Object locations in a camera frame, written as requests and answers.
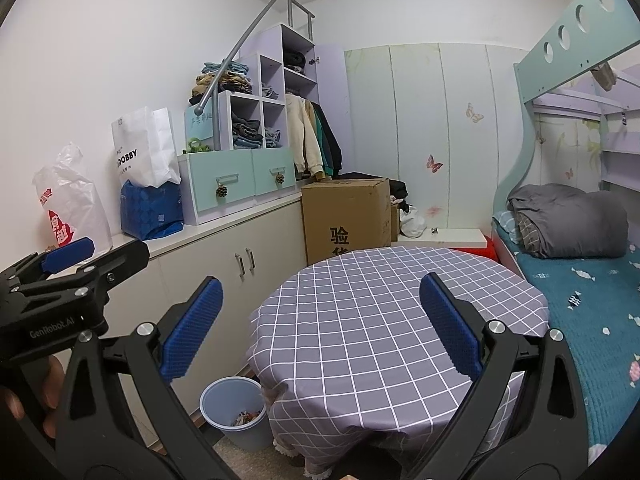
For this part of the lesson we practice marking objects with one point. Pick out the dark hanging jacket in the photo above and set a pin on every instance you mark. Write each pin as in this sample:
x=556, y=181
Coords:
x=330, y=145

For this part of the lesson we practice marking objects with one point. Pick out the lilac cubby shelf unit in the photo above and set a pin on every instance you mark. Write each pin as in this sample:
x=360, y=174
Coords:
x=272, y=42

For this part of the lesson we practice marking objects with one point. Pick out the heap of colourful wrappers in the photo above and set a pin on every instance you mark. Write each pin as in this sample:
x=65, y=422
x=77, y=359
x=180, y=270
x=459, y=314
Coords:
x=246, y=419

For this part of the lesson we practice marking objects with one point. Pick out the person's left hand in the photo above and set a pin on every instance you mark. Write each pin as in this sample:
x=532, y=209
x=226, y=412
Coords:
x=52, y=385

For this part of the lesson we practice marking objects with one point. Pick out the blue plastic trash bin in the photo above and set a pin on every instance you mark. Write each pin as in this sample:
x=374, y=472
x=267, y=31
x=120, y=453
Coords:
x=215, y=410

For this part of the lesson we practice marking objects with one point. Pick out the grey checked tablecloth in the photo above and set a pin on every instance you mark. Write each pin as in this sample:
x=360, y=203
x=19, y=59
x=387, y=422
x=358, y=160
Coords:
x=375, y=320

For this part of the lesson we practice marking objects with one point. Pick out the pine cone ornament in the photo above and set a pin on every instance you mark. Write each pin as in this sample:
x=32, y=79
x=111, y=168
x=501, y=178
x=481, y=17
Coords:
x=280, y=179
x=221, y=192

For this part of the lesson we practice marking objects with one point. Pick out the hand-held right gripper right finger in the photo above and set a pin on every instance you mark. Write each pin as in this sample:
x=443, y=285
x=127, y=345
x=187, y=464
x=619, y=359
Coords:
x=450, y=325

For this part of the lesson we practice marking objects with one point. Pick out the white red-print plastic bag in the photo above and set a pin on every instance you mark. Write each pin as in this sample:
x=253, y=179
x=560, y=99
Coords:
x=75, y=195

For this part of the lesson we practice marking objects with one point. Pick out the pink butterfly wall sticker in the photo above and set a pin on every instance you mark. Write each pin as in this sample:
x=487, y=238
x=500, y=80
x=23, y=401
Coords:
x=434, y=163

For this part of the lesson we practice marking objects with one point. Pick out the grey metal handrail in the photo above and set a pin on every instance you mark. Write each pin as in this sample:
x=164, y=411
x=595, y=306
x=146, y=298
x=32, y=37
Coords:
x=250, y=35

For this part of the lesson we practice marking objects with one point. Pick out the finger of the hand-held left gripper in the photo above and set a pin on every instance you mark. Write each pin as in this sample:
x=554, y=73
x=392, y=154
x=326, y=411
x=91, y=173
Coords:
x=67, y=250
x=115, y=260

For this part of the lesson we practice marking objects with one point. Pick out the folded clothes pile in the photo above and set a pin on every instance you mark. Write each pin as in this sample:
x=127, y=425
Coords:
x=225, y=80

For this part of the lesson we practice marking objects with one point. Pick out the grey folded blanket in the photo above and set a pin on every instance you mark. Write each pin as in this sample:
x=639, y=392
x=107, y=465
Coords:
x=570, y=220

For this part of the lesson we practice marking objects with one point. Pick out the mint drawer unit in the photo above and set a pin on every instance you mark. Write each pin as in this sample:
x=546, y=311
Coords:
x=210, y=170

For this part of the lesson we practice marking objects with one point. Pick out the plain white plastic bag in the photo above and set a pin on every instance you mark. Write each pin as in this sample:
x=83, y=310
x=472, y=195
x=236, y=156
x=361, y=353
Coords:
x=412, y=222

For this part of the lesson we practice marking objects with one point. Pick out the green plastic toy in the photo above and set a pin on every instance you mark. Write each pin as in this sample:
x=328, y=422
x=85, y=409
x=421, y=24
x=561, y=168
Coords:
x=197, y=145

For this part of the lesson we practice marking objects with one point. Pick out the large cardboard box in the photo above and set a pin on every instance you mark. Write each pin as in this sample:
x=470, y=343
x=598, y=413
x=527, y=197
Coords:
x=345, y=210

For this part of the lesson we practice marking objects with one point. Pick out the white flat board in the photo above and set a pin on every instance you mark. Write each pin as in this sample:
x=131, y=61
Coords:
x=450, y=237

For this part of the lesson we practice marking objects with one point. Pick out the cream hanging jacket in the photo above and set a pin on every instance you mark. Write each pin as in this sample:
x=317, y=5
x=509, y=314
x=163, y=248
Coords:
x=302, y=135

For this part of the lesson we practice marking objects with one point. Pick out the black clothes heap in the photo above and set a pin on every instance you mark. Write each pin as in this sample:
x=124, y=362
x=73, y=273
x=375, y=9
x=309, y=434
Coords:
x=399, y=192

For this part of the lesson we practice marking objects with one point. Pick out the red plastic stool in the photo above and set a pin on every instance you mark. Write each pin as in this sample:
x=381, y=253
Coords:
x=487, y=251

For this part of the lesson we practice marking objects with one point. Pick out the white low cabinet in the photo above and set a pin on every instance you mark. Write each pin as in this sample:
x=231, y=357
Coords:
x=210, y=270

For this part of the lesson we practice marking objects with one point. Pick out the blue patterned gift bag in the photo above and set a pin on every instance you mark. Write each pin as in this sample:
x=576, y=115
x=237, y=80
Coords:
x=150, y=210

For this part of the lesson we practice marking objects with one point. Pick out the beige butterfly wall sticker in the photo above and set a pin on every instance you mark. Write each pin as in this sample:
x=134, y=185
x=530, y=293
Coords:
x=474, y=112

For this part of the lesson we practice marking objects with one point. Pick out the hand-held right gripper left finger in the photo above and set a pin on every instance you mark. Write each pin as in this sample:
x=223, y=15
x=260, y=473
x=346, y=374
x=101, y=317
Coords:
x=192, y=330

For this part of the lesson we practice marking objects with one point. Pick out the mint bunk bed frame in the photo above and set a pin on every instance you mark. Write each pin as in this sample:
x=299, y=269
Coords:
x=530, y=77

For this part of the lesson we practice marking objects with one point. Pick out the white paper bag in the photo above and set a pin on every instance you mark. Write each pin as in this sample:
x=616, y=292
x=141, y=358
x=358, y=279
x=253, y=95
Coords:
x=145, y=145

